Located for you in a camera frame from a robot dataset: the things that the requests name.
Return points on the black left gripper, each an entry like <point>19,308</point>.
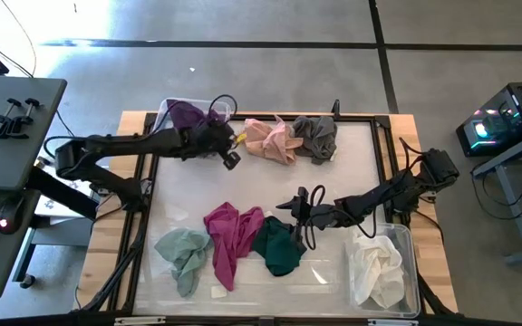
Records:
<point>211,140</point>

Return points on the small yellow tag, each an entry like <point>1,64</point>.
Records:
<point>241,138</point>

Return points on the purple microfiber towel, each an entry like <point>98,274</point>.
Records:
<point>188,115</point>

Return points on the black table frame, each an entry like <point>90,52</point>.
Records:
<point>360,118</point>

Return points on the black computer mouse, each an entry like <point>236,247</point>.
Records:
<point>9,217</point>

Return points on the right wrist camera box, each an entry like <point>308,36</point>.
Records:
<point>303,192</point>

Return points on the grey blue side table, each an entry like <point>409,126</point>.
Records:
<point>521,151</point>

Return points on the small white paper tag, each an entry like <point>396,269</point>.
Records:
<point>219,292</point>

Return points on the sage green microfiber towel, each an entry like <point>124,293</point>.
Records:
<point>184,253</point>

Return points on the black screw clamp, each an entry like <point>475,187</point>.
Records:
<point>5,124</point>
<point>25,118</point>

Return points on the white microfiber towel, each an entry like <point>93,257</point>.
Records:
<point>376,271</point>

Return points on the dark green microfiber towel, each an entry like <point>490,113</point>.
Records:
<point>279,249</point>

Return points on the grey desk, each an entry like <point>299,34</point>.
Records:
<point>12,149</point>

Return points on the silver metal bracket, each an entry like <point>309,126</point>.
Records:
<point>138,320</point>
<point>392,322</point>

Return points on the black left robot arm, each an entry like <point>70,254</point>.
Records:
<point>120,144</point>

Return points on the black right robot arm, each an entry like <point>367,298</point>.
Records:
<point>379,194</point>

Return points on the clear plastic bin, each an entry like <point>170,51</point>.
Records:
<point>410,280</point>
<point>166,108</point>

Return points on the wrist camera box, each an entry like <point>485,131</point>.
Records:
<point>303,192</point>
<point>231,161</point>

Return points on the grey microfiber towel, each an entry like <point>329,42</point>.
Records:
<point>317,136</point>

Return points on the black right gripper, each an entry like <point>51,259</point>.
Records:
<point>301,213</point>

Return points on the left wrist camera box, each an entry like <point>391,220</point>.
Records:
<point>231,161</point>

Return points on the peach pink microfiber towel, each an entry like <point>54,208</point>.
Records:
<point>270,140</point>

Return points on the magenta microfiber towel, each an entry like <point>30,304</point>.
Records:
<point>229,235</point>

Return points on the black camera post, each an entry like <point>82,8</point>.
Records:
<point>335,109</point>

